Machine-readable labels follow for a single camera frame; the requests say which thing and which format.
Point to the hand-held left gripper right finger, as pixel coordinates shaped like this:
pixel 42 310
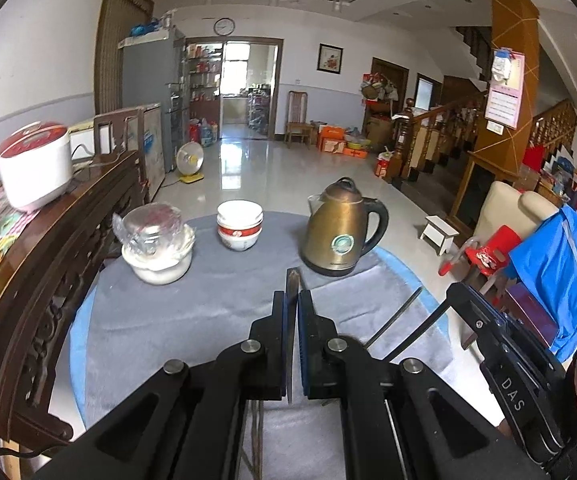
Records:
pixel 302 330

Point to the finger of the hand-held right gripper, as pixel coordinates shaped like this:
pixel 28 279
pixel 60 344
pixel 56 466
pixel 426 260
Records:
pixel 421 322

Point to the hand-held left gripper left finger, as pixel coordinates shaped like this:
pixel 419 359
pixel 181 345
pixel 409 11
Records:
pixel 281 320

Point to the maroon box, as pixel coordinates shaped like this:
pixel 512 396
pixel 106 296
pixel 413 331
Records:
pixel 530 312

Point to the white bowl small red print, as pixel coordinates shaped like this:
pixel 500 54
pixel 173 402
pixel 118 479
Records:
pixel 238 245

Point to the grey towel mat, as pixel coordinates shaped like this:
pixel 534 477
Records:
pixel 193 310

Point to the white step stool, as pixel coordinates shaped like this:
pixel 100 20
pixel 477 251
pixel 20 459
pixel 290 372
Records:
pixel 438 232

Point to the red band bowl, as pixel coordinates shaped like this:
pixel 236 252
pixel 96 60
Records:
pixel 238 232

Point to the red plastic child chair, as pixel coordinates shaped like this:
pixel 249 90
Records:
pixel 493 250

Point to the blue cloth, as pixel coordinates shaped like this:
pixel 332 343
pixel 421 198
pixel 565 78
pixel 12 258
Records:
pixel 563 270

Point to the bronze electric kettle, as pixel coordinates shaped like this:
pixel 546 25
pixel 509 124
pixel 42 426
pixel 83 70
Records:
pixel 338 230

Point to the plain white bowl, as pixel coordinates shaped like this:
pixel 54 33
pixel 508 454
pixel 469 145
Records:
pixel 240 212

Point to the white plastic basin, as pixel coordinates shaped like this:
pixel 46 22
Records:
pixel 161 267

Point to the beige chair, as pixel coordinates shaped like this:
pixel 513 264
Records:
pixel 508 205

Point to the yellow fan heater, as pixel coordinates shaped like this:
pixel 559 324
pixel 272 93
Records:
pixel 190 159

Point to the orange cardboard box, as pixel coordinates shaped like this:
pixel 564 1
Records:
pixel 332 139

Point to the wooden stair railing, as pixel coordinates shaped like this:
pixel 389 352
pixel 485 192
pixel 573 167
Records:
pixel 443 125

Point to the wooden dining chair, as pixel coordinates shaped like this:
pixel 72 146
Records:
pixel 297 120

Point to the blue round table cover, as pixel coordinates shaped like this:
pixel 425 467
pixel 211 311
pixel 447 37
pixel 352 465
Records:
pixel 79 340

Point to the carved dark wooden bench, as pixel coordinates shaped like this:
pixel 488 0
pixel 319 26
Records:
pixel 43 285

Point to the grey refrigerator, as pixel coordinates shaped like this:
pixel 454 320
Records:
pixel 151 70

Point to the checked floral cloth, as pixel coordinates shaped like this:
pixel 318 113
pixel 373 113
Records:
pixel 3 230

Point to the white red rice cooker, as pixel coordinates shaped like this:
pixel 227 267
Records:
pixel 33 165

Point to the wooden pillar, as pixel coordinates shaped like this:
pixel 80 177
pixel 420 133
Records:
pixel 510 25

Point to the brown wooden door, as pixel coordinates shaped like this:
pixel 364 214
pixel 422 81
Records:
pixel 118 45

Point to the pink wall calendar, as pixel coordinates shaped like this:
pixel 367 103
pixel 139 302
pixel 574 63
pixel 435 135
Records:
pixel 505 95

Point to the framed wall picture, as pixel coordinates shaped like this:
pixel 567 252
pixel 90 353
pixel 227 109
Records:
pixel 330 59

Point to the round wall clock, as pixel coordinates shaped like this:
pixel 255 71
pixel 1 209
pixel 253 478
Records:
pixel 225 26

